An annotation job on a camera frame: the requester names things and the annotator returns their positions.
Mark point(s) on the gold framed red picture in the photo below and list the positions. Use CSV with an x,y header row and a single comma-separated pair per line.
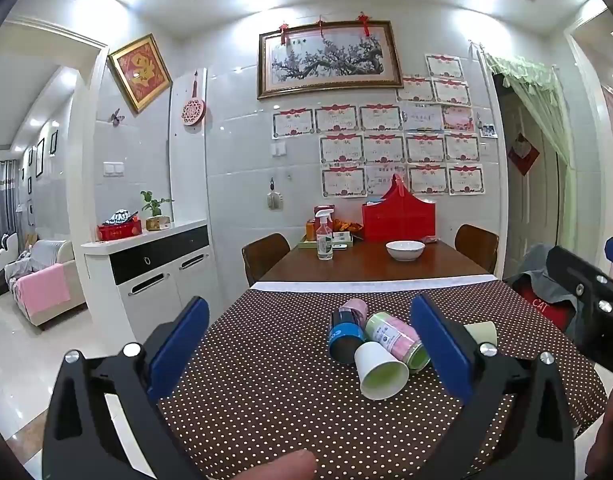
x,y
140,71

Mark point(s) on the clear spray bottle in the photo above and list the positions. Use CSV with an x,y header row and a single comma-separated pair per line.
x,y
325,240

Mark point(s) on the hanging white brush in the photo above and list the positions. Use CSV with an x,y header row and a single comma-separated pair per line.
x,y
274,196

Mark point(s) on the brown wooden chair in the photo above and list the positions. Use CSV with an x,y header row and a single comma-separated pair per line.
x,y
479,247
264,255

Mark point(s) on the red gift bag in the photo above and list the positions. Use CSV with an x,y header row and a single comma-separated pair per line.
x,y
399,222

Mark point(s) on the green door curtain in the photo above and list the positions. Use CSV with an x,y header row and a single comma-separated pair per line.
x,y
536,95

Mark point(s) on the white sideboard cabinet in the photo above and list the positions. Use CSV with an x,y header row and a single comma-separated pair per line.
x,y
146,270

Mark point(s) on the green pink labelled cup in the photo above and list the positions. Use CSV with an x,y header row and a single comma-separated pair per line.
x,y
394,337

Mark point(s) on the pink blanket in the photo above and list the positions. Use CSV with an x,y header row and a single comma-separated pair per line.
x,y
42,285

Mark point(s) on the person's left hand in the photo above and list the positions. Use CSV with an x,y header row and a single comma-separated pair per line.
x,y
269,466

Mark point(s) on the white paper cup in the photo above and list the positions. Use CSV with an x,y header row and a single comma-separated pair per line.
x,y
381,372

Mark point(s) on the grey jacket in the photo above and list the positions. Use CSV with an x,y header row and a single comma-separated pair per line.
x,y
541,280

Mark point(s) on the orange snack packet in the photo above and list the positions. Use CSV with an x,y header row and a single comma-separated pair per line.
x,y
347,224

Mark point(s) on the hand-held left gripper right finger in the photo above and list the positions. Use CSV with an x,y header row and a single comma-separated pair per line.
x,y
442,352

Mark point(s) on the framed plum blossom painting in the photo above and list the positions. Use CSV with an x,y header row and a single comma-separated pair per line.
x,y
331,57

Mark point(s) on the white bowl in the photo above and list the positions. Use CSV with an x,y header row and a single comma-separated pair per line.
x,y
405,250

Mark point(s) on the brown polka dot tablecloth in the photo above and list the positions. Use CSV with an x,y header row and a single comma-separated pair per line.
x,y
266,360

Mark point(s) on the grey window curtain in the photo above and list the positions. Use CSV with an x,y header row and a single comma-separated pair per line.
x,y
1,200

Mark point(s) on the group of wall certificates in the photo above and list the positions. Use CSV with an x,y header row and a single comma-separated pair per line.
x,y
386,150

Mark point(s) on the red diamond door decoration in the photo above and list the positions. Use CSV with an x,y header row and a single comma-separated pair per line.
x,y
522,152

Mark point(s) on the small potted plant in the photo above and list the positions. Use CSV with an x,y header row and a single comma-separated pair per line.
x,y
155,207

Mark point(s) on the blue and black cup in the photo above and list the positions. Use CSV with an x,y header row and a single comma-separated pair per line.
x,y
344,340

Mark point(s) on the beige sofa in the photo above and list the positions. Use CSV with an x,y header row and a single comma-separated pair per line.
x,y
46,280

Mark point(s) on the person's right forearm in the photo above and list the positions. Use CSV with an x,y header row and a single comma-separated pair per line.
x,y
609,430

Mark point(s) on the red tray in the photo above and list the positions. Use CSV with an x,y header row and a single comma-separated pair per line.
x,y
119,230

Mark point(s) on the green flat box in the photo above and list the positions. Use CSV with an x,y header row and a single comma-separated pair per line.
x,y
336,245

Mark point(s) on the white double wall switch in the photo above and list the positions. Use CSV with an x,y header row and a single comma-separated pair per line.
x,y
113,168

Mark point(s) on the black framed wall picture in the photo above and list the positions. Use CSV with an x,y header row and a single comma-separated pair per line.
x,y
53,144

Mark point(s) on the small wall photo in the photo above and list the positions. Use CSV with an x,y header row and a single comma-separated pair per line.
x,y
489,131

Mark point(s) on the white door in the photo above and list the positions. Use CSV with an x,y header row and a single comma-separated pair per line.
x,y
534,200

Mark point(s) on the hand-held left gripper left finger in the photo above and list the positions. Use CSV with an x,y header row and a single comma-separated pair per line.
x,y
181,345

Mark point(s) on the wooden dining table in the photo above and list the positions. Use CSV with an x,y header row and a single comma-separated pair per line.
x,y
361,267

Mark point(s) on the butterfly wall decal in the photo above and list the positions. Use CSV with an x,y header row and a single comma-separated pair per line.
x,y
117,117

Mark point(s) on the pink round hanging ornament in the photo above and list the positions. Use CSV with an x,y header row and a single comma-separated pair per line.
x,y
194,110

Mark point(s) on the pale green cup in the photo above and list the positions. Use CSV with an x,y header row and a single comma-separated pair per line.
x,y
482,332

